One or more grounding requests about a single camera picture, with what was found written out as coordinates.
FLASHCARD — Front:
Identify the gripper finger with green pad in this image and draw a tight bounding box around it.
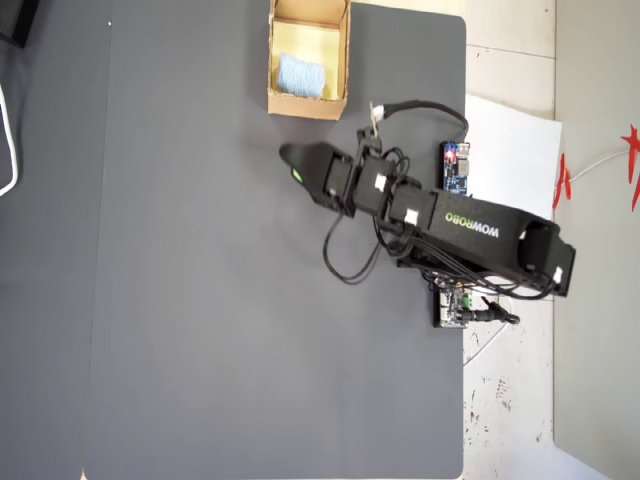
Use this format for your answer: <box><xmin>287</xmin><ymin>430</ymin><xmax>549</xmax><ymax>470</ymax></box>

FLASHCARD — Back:
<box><xmin>290</xmin><ymin>168</ymin><xmax>326</xmax><ymax>206</ymax></box>

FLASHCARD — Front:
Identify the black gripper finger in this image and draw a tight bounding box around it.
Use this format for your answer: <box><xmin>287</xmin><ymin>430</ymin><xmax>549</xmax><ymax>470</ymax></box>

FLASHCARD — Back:
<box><xmin>278</xmin><ymin>142</ymin><xmax>335</xmax><ymax>194</ymax></box>

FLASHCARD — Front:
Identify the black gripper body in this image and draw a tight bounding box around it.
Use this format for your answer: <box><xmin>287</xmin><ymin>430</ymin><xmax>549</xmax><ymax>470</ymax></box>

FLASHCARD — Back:
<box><xmin>320</xmin><ymin>128</ymin><xmax>397</xmax><ymax>234</ymax></box>

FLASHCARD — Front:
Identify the light blue cloth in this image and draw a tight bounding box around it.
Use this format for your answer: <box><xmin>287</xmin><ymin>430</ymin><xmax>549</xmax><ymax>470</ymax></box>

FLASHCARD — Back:
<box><xmin>276</xmin><ymin>52</ymin><xmax>326</xmax><ymax>100</ymax></box>

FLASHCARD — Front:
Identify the open cardboard box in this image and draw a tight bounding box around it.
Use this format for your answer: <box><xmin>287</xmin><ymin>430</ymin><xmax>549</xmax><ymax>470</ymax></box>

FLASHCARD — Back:
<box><xmin>267</xmin><ymin>0</ymin><xmax>352</xmax><ymax>121</ymax></box>

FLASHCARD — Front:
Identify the black box-shaped object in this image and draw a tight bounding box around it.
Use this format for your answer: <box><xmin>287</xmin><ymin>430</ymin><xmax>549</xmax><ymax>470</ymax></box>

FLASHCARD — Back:
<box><xmin>0</xmin><ymin>0</ymin><xmax>41</xmax><ymax>50</ymax></box>

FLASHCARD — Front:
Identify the blue power converter board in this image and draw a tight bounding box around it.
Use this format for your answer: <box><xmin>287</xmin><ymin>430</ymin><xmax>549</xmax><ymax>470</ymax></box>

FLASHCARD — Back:
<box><xmin>440</xmin><ymin>142</ymin><xmax>472</xmax><ymax>196</ymax></box>

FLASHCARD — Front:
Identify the servo controller board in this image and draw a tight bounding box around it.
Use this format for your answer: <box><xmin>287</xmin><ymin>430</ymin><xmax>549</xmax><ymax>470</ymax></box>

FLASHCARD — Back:
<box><xmin>438</xmin><ymin>279</ymin><xmax>476</xmax><ymax>329</ymax></box>

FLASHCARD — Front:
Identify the white paper sheet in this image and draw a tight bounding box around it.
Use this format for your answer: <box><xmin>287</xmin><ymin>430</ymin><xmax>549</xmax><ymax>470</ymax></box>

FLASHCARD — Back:
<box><xmin>464</xmin><ymin>93</ymin><xmax>564</xmax><ymax>236</ymax></box>

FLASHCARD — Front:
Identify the large dark grey mat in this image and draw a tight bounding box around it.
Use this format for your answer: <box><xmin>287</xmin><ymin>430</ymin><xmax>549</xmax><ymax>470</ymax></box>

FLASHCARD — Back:
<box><xmin>82</xmin><ymin>0</ymin><xmax>467</xmax><ymax>480</ymax></box>

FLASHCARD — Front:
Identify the black power plug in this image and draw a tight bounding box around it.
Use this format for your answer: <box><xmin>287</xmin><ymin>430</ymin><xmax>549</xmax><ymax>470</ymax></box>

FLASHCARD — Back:
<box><xmin>462</xmin><ymin>294</ymin><xmax>521</xmax><ymax>326</ymax></box>

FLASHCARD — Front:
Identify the small red sticker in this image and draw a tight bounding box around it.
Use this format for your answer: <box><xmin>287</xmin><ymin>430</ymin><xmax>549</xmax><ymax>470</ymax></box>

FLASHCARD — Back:
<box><xmin>552</xmin><ymin>152</ymin><xmax>574</xmax><ymax>211</ymax></box>

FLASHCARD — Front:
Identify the large red sticker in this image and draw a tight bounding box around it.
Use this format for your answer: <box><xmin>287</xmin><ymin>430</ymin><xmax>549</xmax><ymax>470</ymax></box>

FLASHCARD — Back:
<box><xmin>619</xmin><ymin>124</ymin><xmax>640</xmax><ymax>214</ymax></box>

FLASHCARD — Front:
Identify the black servo wire loop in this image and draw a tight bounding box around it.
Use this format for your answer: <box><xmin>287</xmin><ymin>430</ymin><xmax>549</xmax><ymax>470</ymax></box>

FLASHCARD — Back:
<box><xmin>322</xmin><ymin>219</ymin><xmax>396</xmax><ymax>286</ymax></box>

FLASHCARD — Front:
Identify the thick black camera cable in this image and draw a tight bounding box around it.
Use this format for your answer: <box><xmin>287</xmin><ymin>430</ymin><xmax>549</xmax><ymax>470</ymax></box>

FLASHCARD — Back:
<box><xmin>374</xmin><ymin>98</ymin><xmax>471</xmax><ymax>144</ymax></box>

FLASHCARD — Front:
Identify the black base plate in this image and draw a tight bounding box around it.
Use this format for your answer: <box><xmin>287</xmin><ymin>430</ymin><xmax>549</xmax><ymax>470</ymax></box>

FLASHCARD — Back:
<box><xmin>396</xmin><ymin>140</ymin><xmax>474</xmax><ymax>330</ymax></box>

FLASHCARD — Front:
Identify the thin white cable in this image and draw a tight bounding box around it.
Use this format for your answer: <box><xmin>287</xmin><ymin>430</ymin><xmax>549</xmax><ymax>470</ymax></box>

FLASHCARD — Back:
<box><xmin>567</xmin><ymin>149</ymin><xmax>632</xmax><ymax>184</ymax></box>

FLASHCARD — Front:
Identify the white curved frame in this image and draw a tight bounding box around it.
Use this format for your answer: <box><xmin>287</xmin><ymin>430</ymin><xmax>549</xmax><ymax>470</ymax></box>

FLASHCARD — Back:
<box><xmin>0</xmin><ymin>82</ymin><xmax>21</xmax><ymax>197</ymax></box>

